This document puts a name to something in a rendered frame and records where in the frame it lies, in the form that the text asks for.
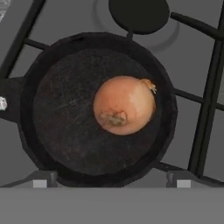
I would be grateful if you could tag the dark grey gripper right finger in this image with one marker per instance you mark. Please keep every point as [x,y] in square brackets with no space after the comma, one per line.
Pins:
[182,178]

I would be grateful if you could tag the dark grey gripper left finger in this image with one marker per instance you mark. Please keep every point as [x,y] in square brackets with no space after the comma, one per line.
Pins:
[43,178]

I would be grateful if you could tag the black cast iron pan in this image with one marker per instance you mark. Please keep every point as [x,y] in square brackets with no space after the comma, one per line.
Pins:
[67,116]

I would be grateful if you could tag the yellow onion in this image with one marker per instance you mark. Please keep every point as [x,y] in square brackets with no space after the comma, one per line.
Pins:
[124,105]

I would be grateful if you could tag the grey hob with black grates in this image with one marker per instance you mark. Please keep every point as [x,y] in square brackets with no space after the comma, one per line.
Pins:
[192,67]

